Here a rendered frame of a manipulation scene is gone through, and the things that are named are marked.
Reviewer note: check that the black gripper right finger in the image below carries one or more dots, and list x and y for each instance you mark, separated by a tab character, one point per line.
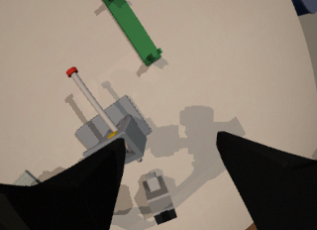
279	189

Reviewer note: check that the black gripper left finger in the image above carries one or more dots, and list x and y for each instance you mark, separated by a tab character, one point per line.
80	198

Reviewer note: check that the grey pin with red cap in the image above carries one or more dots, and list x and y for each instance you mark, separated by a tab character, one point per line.
91	98

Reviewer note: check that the green flat bar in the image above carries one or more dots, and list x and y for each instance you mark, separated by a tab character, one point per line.
130	24

